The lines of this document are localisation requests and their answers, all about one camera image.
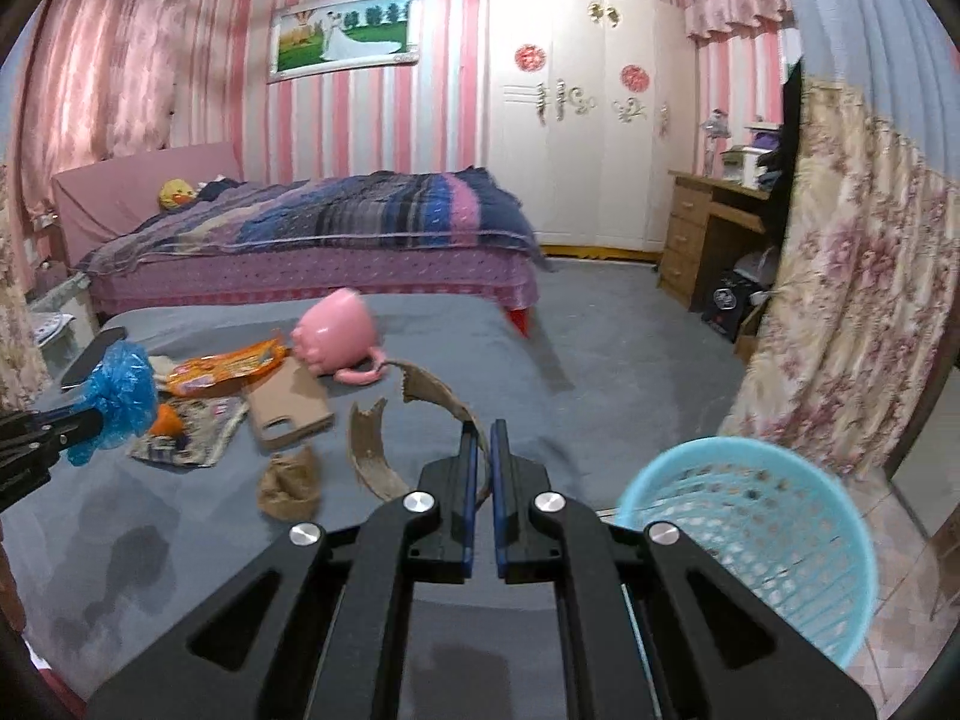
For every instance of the grey sheet bed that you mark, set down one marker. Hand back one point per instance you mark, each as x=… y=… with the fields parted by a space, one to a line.
x=187 y=562

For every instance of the patterned grey wrapper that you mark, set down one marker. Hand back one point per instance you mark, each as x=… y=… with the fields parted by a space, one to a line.
x=199 y=435

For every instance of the torn cardboard piece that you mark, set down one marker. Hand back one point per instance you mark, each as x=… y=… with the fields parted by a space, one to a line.
x=371 y=457

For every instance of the brown paper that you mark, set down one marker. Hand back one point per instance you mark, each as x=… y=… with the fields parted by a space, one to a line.
x=289 y=484

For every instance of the white wardrobe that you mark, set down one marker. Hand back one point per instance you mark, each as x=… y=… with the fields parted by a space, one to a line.
x=585 y=127

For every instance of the blue plastic bag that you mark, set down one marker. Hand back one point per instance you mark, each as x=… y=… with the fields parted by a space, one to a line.
x=120 y=397

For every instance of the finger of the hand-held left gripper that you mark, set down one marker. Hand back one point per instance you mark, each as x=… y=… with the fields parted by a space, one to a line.
x=19 y=476
x=67 y=424

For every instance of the orange snack packet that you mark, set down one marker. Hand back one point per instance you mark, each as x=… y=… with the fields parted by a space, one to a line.
x=225 y=369

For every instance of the purple sheet bed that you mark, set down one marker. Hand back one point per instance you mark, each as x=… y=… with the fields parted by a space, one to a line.
x=315 y=281

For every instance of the pink window curtain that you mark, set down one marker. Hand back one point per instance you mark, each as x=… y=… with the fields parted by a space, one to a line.
x=97 y=67

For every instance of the black flat device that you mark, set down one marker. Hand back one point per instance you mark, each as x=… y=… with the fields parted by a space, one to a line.
x=90 y=356

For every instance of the wooden desk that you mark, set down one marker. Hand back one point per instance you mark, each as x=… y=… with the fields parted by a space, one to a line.
x=697 y=232

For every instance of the black bag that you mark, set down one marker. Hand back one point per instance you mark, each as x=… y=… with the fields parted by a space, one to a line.
x=727 y=307

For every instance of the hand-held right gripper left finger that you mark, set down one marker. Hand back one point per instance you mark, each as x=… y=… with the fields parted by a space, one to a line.
x=469 y=495

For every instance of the floral beige curtain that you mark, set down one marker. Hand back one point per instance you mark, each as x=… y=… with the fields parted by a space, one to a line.
x=847 y=292

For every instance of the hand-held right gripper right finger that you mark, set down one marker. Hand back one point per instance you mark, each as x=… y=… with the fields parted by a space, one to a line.
x=499 y=495

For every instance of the white boxes on desk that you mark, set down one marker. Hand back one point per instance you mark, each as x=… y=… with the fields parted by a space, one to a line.
x=742 y=165

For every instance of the light blue plastic basket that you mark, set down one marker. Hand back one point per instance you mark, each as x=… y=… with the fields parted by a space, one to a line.
x=757 y=532

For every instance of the curved cardboard strip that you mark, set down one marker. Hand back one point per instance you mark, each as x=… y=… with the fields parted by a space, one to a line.
x=450 y=405

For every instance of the striped blue purple blanket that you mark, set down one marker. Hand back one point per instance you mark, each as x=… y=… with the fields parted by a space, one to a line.
x=337 y=217

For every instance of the yellow plush toy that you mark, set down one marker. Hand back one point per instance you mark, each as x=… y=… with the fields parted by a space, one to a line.
x=177 y=193

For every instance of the pink plastic cup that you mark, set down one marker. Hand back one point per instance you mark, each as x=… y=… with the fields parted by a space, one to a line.
x=334 y=330

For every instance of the pink headboard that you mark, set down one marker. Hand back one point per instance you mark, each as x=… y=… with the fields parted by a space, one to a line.
x=112 y=195

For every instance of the orange fruit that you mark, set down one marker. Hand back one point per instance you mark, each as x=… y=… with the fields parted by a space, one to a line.
x=166 y=421

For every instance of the framed wall picture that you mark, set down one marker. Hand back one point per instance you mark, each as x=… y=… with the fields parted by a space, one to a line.
x=341 y=30

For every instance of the desk lamp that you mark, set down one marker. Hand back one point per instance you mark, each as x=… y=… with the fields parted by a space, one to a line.
x=716 y=139

